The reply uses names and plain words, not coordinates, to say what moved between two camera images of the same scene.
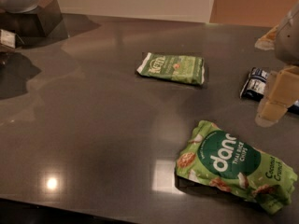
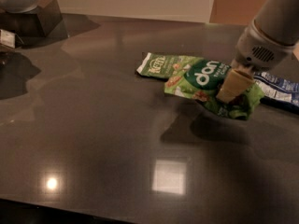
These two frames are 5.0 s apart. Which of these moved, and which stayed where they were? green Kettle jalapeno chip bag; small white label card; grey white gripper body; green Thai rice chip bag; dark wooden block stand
Moved: green Thai rice chip bag; grey white gripper body
Stayed: dark wooden block stand; green Kettle jalapeno chip bag; small white label card
